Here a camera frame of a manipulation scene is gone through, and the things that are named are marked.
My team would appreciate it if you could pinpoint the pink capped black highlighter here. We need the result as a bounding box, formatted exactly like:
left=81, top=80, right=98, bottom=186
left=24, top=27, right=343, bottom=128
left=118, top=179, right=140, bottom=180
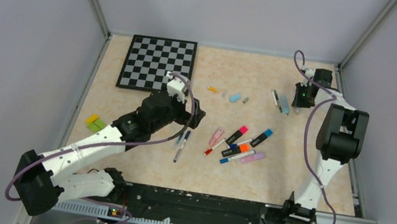
left=225, top=125, right=248, bottom=145

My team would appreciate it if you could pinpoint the small yellow pen cap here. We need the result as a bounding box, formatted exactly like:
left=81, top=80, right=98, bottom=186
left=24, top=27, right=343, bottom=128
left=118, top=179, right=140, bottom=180
left=207, top=86, right=218, bottom=93

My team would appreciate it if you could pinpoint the pink correction tape pen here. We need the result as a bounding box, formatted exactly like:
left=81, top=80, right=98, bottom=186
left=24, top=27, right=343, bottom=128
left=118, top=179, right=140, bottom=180
left=209, top=127, right=224, bottom=147

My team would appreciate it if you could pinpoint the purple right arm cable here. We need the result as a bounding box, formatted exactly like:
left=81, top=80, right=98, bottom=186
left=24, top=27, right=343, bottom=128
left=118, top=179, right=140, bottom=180
left=267, top=49, right=362, bottom=224

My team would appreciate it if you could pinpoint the green gel pen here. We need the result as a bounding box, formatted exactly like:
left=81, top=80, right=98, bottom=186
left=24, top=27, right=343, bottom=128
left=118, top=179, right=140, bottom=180
left=274, top=90, right=283, bottom=113

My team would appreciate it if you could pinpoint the green yellow block stack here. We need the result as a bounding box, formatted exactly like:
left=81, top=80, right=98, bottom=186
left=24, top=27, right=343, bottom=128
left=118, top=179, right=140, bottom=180
left=85, top=114, right=107, bottom=133

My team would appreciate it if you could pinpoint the blue capped white marker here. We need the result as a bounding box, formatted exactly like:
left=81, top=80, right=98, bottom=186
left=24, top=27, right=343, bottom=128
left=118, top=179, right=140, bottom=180
left=219, top=150, right=256, bottom=164

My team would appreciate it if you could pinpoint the light blue correction tape pen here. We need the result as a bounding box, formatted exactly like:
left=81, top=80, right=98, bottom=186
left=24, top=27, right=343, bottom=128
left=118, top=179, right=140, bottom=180
left=281, top=94, right=290, bottom=115

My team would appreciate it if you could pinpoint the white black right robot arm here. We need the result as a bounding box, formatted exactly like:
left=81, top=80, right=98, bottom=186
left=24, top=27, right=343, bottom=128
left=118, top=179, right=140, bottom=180
left=279, top=67, right=369, bottom=224

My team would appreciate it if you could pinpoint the teal gel pen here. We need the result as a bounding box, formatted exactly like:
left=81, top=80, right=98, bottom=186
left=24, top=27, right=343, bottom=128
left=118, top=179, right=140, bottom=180
left=174, top=132, right=184, bottom=147

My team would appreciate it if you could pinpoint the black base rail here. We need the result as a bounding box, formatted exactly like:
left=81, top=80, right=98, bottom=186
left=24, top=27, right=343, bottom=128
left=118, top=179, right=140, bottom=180
left=83, top=174, right=321, bottom=224

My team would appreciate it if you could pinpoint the orange capped black highlighter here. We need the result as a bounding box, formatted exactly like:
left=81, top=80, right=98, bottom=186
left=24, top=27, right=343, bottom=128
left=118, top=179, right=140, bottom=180
left=222, top=144, right=250, bottom=157

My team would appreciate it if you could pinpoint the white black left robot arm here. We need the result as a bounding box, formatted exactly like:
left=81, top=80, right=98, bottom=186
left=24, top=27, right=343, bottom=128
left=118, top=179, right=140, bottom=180
left=7, top=91, right=206, bottom=216

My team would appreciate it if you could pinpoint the lilac highlighter pen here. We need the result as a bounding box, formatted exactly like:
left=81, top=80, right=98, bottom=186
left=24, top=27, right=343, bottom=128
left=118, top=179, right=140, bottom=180
left=238, top=152, right=266, bottom=165

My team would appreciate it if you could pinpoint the yellow capped white pen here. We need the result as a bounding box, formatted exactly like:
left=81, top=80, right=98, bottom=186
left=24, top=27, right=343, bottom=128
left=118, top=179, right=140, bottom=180
left=271, top=89, right=279, bottom=107

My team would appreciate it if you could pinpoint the dark blue capped pen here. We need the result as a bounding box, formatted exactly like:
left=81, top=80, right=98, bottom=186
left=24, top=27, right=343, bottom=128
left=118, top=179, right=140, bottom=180
left=173, top=130, right=191, bottom=163

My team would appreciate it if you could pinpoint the blue capped black highlighter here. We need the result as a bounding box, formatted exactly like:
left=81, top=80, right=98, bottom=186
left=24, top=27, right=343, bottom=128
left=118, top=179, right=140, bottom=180
left=250, top=129, right=273, bottom=148

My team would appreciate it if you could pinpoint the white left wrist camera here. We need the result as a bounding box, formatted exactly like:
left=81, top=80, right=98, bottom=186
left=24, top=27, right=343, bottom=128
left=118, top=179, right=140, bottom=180
left=165, top=71, right=191, bottom=104

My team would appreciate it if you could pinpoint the light blue tape cap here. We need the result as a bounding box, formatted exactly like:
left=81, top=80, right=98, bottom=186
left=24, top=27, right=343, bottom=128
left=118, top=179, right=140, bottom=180
left=229, top=94, right=241, bottom=103

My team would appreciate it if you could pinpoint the black white checkerboard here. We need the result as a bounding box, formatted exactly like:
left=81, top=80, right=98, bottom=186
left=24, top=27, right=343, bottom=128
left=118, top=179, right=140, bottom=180
left=116, top=35, right=198, bottom=92

